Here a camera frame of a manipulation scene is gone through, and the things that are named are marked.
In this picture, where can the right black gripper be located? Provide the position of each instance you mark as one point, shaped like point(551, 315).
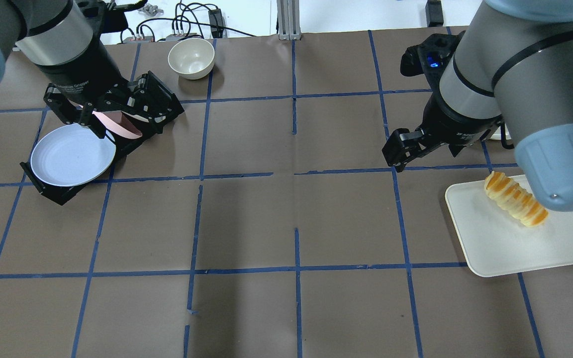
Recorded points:
point(446, 122)

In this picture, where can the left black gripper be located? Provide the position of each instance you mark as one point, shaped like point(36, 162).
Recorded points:
point(76, 79)

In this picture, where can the blue plate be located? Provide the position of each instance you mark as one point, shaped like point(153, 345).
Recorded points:
point(72, 155)

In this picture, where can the yellow striped bread roll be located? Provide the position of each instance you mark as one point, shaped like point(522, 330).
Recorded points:
point(510, 196)

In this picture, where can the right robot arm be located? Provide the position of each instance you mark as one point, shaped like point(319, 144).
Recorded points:
point(511, 69)

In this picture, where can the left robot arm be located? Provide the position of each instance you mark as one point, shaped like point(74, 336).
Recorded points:
point(62, 38)

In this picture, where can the pink plate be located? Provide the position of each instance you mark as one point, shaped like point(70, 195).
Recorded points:
point(118, 123)

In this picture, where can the cream round plate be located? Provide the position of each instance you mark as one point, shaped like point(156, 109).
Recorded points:
point(500, 131)

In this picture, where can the black dish rack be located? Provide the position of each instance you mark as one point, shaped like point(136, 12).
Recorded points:
point(63, 194)

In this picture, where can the cream bowl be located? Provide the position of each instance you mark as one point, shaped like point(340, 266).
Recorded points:
point(192, 58)

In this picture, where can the white rectangular tray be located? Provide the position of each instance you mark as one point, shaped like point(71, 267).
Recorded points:
point(496, 244)

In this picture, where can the black power adapter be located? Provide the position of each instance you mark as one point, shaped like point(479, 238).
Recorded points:
point(216, 23)

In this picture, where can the aluminium frame post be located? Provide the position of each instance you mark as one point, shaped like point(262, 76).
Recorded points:
point(288, 20)

